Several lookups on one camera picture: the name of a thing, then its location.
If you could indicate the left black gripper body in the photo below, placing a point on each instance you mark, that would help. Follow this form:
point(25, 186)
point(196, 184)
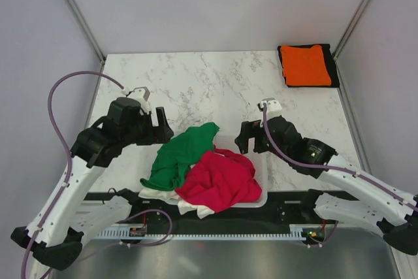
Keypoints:
point(144, 133)

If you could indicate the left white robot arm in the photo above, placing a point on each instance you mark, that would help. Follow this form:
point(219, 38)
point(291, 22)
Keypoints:
point(55, 238)

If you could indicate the aluminium frame post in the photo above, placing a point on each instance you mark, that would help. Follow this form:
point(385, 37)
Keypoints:
point(354, 21)
point(86, 30)

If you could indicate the white slotted cable duct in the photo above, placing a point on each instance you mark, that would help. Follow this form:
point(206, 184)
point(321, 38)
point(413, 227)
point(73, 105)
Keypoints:
point(124, 232)

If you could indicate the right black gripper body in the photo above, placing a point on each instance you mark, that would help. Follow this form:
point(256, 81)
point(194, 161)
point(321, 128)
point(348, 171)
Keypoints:
point(261, 142)

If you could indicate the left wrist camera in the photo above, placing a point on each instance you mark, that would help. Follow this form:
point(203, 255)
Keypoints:
point(141, 94)

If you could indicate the green t shirt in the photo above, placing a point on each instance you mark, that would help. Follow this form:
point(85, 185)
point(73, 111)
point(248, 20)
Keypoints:
point(175, 158)

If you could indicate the folded orange t shirt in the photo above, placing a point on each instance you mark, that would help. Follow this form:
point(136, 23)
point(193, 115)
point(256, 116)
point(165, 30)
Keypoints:
point(304, 66)

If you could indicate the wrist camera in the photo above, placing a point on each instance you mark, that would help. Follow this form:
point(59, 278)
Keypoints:
point(270, 105)
point(141, 94)

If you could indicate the left aluminium frame post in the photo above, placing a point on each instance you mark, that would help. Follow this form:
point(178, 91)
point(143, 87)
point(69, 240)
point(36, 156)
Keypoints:
point(86, 30)

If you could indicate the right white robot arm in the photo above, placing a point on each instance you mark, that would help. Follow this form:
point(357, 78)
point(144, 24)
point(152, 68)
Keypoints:
point(377, 206)

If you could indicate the white plastic basket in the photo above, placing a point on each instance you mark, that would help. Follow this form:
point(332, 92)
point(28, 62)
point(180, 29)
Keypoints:
point(225, 141)

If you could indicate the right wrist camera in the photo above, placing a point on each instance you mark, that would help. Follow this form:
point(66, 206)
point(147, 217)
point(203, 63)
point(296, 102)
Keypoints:
point(270, 105)

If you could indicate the white t shirt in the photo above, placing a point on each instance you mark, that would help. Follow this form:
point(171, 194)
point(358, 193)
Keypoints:
point(172, 198)

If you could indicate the right aluminium frame post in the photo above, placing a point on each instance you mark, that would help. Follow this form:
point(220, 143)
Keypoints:
point(354, 21)

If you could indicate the red t shirt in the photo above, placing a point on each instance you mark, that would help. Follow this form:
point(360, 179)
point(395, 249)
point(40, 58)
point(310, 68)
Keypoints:
point(220, 180)

